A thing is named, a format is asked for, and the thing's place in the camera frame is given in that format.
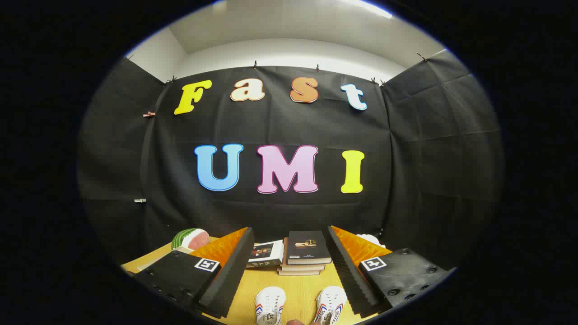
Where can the white portrait cover book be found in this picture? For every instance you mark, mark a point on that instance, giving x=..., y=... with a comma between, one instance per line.
x=266, y=253

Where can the white canvas shoe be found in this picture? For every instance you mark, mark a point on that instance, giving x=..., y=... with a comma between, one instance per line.
x=331, y=303
x=269, y=304

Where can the black cover book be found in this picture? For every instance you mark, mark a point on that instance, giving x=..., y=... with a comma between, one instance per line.
x=308, y=246

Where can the brown cover book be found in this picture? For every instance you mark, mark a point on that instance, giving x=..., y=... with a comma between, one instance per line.
x=302, y=267
x=298, y=273

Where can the white cartoon face pouch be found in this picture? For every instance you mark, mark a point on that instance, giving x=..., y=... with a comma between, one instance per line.
x=368, y=238

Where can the watermelon slice plush toy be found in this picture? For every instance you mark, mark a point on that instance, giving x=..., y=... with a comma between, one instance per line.
x=189, y=238

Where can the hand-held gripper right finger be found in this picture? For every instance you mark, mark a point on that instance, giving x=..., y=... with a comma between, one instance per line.
x=350, y=271

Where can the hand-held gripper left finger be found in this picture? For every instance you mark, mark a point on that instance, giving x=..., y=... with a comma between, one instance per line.
x=230, y=271

